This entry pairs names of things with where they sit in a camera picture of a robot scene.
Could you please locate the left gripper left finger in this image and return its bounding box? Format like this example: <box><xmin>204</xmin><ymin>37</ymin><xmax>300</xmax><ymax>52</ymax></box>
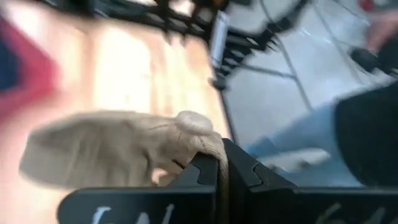
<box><xmin>57</xmin><ymin>152</ymin><xmax>218</xmax><ymax>224</ymax></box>

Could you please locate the person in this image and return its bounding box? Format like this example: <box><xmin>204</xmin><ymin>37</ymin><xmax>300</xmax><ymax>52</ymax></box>
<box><xmin>245</xmin><ymin>82</ymin><xmax>398</xmax><ymax>189</ymax></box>

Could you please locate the silver table edge bracket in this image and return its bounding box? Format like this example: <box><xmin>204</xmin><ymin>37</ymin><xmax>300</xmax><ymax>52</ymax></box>
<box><xmin>210</xmin><ymin>11</ymin><xmax>230</xmax><ymax>69</ymax></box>

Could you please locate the beige cotton baseball cap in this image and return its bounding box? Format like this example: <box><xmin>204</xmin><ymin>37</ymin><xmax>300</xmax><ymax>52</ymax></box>
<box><xmin>17</xmin><ymin>110</ymin><xmax>231</xmax><ymax>224</ymax></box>

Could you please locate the blue denim baseball cap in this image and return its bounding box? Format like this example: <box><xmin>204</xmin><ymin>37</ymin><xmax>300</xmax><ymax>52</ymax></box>
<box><xmin>0</xmin><ymin>40</ymin><xmax>19</xmax><ymax>93</ymax></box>

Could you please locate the black aluminium table frame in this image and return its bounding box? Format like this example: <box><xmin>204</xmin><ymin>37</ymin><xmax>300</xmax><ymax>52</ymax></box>
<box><xmin>40</xmin><ymin>0</ymin><xmax>312</xmax><ymax>91</ymax></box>

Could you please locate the red plastic tray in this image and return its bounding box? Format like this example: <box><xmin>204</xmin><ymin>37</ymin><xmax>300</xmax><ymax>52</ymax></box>
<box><xmin>0</xmin><ymin>15</ymin><xmax>62</xmax><ymax>125</ymax></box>

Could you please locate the person's hand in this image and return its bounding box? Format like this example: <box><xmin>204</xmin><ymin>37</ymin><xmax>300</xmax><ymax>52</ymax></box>
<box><xmin>365</xmin><ymin>9</ymin><xmax>398</xmax><ymax>52</ymax></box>

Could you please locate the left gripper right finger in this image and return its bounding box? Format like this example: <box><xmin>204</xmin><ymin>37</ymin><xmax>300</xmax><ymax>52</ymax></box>
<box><xmin>223</xmin><ymin>139</ymin><xmax>398</xmax><ymax>224</ymax></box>

